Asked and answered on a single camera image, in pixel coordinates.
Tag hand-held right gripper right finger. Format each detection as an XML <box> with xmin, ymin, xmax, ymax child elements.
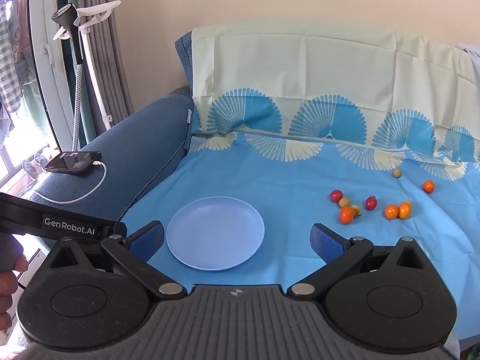
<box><xmin>309</xmin><ymin>223</ymin><xmax>432</xmax><ymax>301</ymax></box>

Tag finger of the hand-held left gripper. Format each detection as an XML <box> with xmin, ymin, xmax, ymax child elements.
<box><xmin>99</xmin><ymin>220</ymin><xmax>128</xmax><ymax>239</ymax></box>

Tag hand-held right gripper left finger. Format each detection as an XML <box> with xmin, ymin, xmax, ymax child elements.
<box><xmin>47</xmin><ymin>220</ymin><xmax>186</xmax><ymax>302</ymax></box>

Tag light blue plate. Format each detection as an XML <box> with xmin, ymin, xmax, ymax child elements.
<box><xmin>166</xmin><ymin>197</ymin><xmax>265</xmax><ymax>272</ymax></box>

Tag person's left hand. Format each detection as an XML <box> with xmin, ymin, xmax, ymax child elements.
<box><xmin>0</xmin><ymin>253</ymin><xmax>30</xmax><ymax>332</ymax></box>

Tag black smartphone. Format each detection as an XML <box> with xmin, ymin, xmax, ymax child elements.
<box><xmin>45</xmin><ymin>151</ymin><xmax>103</xmax><ymax>177</ymax></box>

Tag blue fabric sofa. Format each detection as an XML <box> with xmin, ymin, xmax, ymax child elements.
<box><xmin>34</xmin><ymin>32</ymin><xmax>196</xmax><ymax>226</ymax></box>

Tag green hanging garment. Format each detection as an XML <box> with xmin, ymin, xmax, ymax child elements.
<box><xmin>19</xmin><ymin>80</ymin><xmax>47</xmax><ymax>130</ymax></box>

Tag plaid hanging shirt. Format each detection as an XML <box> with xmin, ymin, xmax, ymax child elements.
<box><xmin>0</xmin><ymin>4</ymin><xmax>24</xmax><ymax>114</ymax></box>

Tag white garment steamer stand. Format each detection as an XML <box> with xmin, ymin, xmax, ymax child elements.
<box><xmin>52</xmin><ymin>1</ymin><xmax>122</xmax><ymax>133</ymax></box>

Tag grey curtain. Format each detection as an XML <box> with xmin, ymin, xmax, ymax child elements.
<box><xmin>69</xmin><ymin>0</ymin><xmax>134</xmax><ymax>137</ymax></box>

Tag pinkish hanging garment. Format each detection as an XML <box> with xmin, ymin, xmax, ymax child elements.
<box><xmin>8</xmin><ymin>0</ymin><xmax>31</xmax><ymax>54</ymax></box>

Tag light blue cloth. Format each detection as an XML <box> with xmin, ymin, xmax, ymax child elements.
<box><xmin>455</xmin><ymin>43</ymin><xmax>480</xmax><ymax>85</ymax></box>

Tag white charging cable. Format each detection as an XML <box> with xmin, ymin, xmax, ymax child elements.
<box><xmin>34</xmin><ymin>160</ymin><xmax>108</xmax><ymax>205</ymax></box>

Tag white sliding door frame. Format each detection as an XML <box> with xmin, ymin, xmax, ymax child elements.
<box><xmin>28</xmin><ymin>0</ymin><xmax>82</xmax><ymax>151</ymax></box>

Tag black steamer head with hose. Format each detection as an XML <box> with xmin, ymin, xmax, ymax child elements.
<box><xmin>51</xmin><ymin>3</ymin><xmax>88</xmax><ymax>151</ymax></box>

